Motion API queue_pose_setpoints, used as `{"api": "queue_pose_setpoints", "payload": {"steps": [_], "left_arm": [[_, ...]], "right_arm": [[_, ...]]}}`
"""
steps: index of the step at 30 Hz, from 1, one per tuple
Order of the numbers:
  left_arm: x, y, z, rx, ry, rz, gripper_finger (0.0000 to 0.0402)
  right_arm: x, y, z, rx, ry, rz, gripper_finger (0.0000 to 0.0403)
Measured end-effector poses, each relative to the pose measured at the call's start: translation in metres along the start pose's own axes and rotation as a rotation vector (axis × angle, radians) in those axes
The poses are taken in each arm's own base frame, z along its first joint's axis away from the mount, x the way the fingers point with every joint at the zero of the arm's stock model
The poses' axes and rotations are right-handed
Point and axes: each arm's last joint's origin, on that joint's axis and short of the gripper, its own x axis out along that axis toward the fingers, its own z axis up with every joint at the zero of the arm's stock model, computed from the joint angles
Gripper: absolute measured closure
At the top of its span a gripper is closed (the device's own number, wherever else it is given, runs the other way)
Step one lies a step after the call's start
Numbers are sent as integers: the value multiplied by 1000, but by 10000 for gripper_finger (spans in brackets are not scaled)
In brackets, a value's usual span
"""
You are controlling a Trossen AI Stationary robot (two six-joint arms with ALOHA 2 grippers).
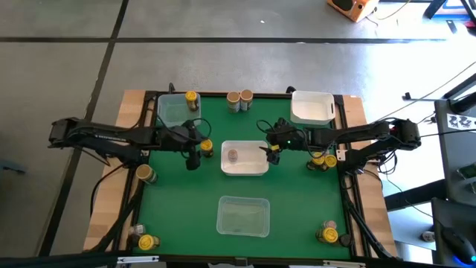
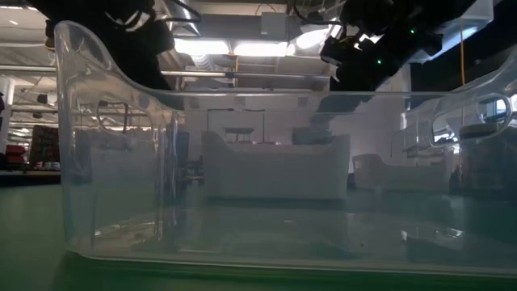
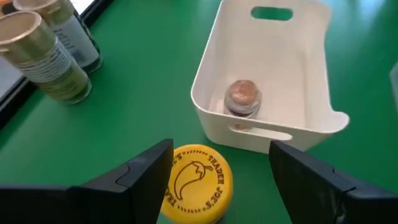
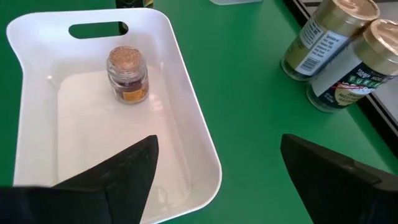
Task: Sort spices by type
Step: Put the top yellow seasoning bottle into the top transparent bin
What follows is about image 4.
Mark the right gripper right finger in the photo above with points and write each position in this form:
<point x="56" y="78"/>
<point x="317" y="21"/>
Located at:
<point x="342" y="193"/>

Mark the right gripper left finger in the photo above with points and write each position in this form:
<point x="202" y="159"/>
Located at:
<point x="124" y="180"/>

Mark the white plastic bin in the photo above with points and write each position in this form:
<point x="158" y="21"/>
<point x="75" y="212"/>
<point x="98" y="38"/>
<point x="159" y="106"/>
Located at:
<point x="93" y="130"/>

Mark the small cork-stoppered glass jar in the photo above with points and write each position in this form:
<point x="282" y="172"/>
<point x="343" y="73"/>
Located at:
<point x="127" y="77"/>

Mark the gold-lid spice jar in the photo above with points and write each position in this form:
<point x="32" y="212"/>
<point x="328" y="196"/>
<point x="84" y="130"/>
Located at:
<point x="323" y="40"/>
<point x="348" y="77"/>

